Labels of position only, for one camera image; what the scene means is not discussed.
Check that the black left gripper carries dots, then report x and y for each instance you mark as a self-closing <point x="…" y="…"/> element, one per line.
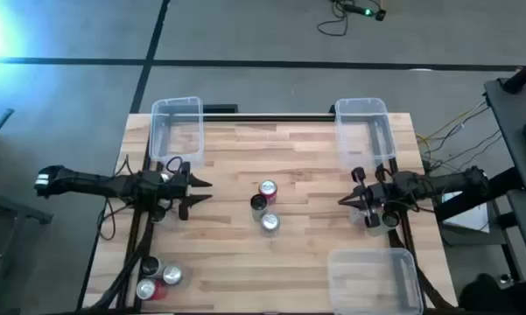
<point x="181" y="190"/>

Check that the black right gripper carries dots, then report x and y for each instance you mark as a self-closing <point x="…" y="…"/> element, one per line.
<point x="383" y="192"/>

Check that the silver Diet Coke can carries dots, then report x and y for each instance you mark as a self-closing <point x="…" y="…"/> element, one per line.
<point x="270" y="221"/>
<point x="172" y="274"/>
<point x="358" y="219"/>

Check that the clear plastic bin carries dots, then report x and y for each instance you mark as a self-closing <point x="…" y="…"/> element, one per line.
<point x="372" y="282"/>
<point x="177" y="131"/>
<point x="363" y="131"/>

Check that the red Fanta soda can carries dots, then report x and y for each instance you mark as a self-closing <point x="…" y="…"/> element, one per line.
<point x="146" y="289"/>
<point x="268" y="188"/>

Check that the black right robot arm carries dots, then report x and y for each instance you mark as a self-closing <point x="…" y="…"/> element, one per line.
<point x="446" y="181"/>

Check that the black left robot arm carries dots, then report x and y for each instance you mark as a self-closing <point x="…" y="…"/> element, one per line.
<point x="92" y="184"/>

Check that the white paper sheet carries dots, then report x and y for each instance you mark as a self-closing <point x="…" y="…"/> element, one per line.
<point x="470" y="219"/>

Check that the black diagonal stand bar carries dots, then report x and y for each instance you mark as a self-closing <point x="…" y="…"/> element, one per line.
<point x="505" y="181"/>

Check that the person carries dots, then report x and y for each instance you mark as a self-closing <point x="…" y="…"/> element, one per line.
<point x="481" y="297"/>

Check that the dark grey equipment stand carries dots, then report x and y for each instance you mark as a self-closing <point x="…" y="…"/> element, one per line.
<point x="13" y="210"/>

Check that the black power strip green light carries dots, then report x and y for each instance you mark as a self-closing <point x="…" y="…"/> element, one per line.
<point x="359" y="9"/>

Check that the black cylindrical pole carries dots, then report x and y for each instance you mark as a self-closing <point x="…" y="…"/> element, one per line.
<point x="523" y="74"/>

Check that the black aluminium table frame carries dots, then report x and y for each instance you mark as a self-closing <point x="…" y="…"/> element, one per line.
<point x="267" y="117"/>

